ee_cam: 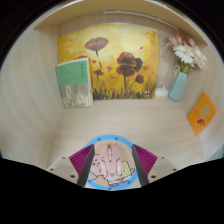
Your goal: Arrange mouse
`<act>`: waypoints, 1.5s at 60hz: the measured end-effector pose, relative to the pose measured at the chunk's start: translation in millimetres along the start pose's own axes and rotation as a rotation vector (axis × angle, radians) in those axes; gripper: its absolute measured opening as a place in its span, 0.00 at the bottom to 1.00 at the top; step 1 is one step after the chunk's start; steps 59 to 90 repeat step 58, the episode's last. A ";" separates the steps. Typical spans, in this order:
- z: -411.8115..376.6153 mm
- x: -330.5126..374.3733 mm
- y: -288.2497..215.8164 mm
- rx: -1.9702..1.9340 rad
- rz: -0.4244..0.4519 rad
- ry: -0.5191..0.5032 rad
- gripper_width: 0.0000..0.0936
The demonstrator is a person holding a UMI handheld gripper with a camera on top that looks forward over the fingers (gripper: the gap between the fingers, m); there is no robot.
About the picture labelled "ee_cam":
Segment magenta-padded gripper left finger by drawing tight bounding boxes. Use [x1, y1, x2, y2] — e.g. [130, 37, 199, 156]
[46, 144, 96, 188]

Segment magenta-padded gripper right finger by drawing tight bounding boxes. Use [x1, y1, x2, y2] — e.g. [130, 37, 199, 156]
[131, 143, 180, 187]

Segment pink computer mouse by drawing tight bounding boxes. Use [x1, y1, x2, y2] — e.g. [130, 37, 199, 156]
[98, 143, 125, 179]

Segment round blue-rimmed cartoon mouse pad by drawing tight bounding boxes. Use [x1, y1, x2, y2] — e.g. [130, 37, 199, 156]
[82, 134, 139, 192]

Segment orange book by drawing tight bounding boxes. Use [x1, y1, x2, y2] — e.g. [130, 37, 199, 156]
[186, 92, 218, 137]

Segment teal faceted vase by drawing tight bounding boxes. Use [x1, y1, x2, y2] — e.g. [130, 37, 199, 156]
[168, 70, 188, 103]

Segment green and beige book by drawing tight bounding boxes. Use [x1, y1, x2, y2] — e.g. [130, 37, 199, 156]
[55, 57, 94, 109]

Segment pink and white flower bouquet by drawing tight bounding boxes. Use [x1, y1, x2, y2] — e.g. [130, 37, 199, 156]
[165, 34, 208, 75]

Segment yellow poppy flower painting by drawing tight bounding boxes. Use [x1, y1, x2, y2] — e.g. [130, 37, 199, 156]
[57, 23, 160, 101]

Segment white light bar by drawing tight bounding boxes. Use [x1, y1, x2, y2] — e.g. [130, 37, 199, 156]
[102, 10, 179, 31]

